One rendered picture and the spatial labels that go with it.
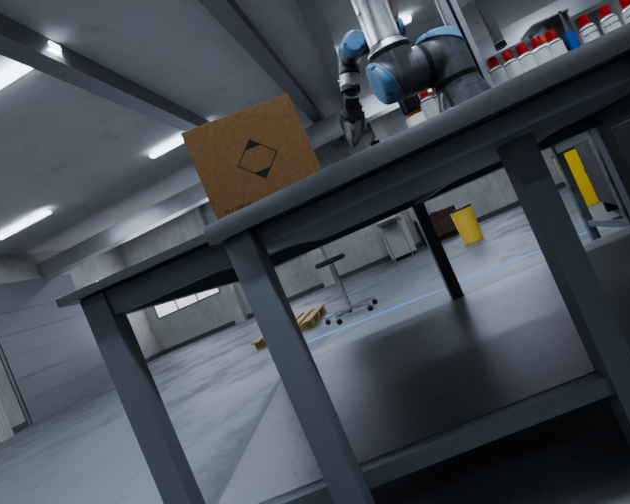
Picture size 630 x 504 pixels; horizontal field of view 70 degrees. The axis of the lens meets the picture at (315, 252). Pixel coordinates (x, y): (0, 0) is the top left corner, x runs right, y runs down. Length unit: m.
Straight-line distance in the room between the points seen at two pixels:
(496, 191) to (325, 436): 11.37
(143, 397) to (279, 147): 0.68
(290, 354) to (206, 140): 0.60
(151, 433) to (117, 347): 0.21
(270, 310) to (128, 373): 0.38
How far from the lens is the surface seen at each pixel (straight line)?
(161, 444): 1.14
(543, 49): 1.81
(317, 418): 0.94
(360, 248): 11.99
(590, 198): 6.40
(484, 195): 12.07
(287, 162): 1.19
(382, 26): 1.28
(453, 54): 1.29
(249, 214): 0.87
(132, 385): 1.12
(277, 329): 0.90
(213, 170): 1.19
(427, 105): 1.65
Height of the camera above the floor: 0.68
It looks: 1 degrees up
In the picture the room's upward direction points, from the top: 23 degrees counter-clockwise
